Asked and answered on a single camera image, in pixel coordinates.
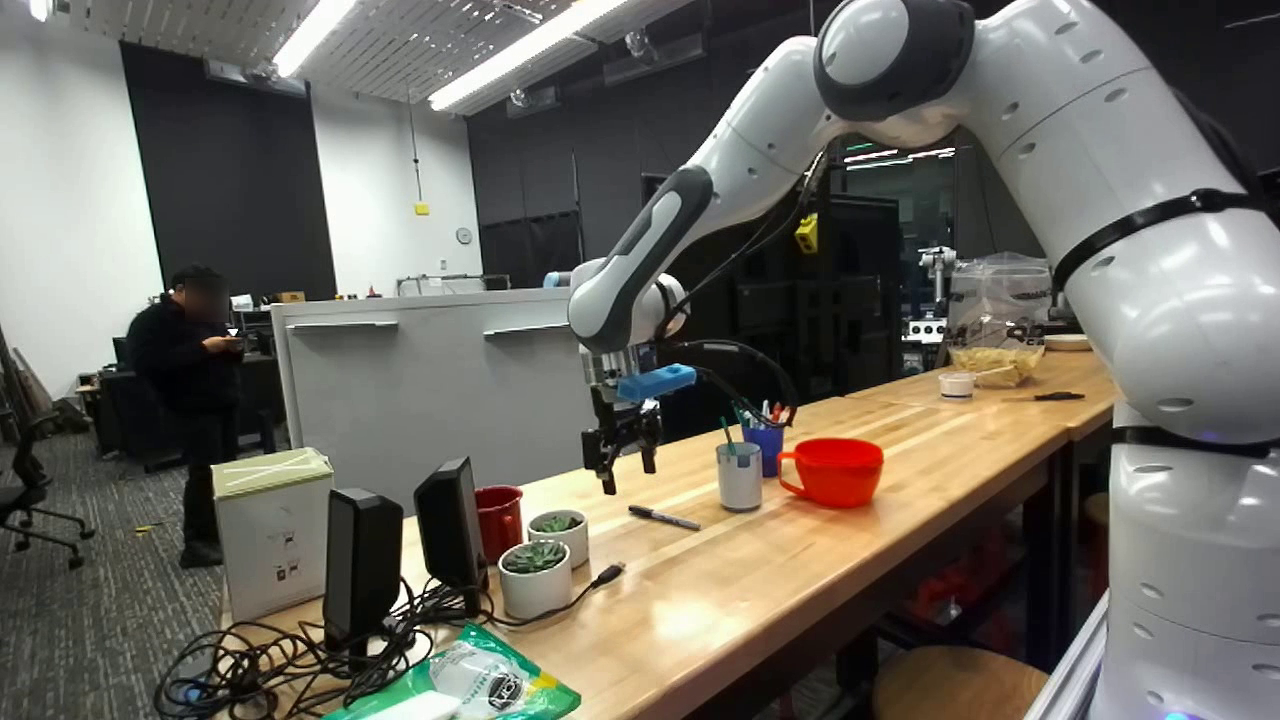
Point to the white plate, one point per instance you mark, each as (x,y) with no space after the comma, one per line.
(1071,343)

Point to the clear glass bowl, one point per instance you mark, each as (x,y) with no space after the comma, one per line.
(996,351)

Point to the black speaker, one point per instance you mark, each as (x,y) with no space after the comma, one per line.
(361,567)
(447,521)

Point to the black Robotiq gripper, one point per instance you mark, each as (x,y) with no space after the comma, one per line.
(623,427)

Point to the black marker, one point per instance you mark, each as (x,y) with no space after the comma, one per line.
(1057,397)

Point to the blue pen cup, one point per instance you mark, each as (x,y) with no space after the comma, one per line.
(768,450)

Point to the red plastic bowl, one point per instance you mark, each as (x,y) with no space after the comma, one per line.
(837,475)

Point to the green marker in blue cup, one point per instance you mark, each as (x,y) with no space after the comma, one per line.
(743,418)

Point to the green pen in grey cup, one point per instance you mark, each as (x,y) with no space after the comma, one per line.
(730,432)

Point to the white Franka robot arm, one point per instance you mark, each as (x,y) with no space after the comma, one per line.
(1174,292)

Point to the black office chair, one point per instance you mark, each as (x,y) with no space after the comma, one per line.
(27,503)

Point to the green wipes packet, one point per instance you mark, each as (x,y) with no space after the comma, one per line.
(462,682)

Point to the grey cup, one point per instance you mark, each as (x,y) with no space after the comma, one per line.
(739,481)

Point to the red cup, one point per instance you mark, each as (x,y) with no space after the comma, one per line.
(498,521)

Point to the white partition counter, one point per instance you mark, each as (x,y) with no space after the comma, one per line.
(443,400)

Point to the black cabinet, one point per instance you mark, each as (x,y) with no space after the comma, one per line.
(855,292)

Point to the white plant pot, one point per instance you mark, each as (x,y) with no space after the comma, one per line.
(533,584)
(561,529)

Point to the small white cup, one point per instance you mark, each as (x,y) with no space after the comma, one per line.
(957,386)

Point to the red marker in blue cup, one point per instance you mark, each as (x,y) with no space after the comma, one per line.
(775,412)

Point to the person in black clothes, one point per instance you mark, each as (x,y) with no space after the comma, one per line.
(186,367)

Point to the white cardboard box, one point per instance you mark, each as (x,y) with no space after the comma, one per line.
(272,533)

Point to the round wooden stool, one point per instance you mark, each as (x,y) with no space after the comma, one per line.
(952,684)

